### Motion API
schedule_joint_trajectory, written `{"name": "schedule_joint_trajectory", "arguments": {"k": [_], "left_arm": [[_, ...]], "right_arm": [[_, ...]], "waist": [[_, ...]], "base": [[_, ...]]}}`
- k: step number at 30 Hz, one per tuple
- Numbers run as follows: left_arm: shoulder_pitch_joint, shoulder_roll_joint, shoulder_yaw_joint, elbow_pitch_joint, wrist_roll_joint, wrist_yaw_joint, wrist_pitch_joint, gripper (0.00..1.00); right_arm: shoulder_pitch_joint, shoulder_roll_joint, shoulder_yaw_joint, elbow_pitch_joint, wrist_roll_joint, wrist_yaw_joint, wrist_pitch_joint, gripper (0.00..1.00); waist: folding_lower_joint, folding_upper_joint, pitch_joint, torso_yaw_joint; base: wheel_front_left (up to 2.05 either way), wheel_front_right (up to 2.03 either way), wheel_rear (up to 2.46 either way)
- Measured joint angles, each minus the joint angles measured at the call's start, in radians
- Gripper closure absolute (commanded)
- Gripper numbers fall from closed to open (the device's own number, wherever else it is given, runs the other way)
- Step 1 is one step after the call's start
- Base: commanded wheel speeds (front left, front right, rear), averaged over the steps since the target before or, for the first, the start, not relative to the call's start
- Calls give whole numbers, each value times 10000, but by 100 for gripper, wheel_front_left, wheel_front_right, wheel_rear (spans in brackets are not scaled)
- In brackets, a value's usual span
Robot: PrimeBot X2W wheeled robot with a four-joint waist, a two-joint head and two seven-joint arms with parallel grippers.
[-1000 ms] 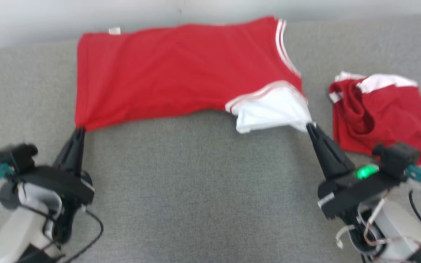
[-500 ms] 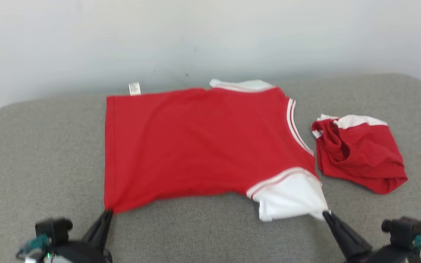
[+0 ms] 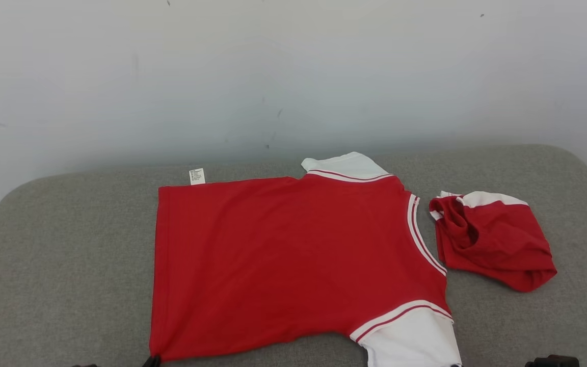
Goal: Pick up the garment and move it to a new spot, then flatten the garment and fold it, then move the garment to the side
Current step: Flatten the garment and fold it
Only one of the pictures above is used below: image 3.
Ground red white jersey shirt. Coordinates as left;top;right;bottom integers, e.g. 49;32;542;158
149;151;463;367

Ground red shorts white trim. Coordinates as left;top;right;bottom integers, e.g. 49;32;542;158
429;191;558;293

